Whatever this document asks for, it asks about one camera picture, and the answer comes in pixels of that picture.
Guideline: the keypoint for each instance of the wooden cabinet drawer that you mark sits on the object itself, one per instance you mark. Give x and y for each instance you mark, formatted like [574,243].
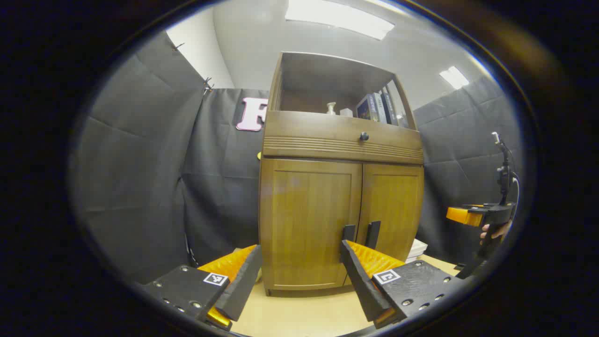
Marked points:
[318,131]

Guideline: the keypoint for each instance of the small white vase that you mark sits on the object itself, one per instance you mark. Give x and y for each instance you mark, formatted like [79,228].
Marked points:
[331,108]

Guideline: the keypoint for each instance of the large ceiling light panel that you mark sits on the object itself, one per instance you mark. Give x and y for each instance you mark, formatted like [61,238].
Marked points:
[337,16]

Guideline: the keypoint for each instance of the wooden double-door shoe cabinet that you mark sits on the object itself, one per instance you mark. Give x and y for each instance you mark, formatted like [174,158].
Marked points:
[327,72]

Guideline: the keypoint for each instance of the black book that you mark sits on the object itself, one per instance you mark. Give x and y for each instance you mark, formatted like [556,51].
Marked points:
[391,107]

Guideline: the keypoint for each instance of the grey spine book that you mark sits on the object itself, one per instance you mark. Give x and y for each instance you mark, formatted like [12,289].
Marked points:
[380,106]

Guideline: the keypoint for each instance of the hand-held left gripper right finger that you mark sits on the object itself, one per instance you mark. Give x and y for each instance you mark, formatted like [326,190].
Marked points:
[362,285]

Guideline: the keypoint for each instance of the small ceiling light panel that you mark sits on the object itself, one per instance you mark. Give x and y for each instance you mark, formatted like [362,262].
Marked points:
[454,77]

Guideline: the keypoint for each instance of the black round drawer knob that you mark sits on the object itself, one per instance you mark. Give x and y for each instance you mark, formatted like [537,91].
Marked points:
[364,136]

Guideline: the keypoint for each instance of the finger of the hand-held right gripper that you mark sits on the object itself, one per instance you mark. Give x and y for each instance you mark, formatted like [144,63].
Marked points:
[463,216]

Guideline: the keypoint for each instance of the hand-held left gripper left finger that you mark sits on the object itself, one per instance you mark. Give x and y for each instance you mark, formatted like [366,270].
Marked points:
[241,290]

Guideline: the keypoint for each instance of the black binder clip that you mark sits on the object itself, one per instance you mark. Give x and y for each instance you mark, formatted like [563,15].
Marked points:
[208,84]

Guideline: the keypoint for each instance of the wooden cabinet door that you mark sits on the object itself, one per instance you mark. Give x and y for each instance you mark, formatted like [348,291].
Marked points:
[393,201]
[304,215]

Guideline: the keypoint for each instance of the small white box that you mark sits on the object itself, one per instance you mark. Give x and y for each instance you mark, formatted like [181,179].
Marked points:
[346,112]

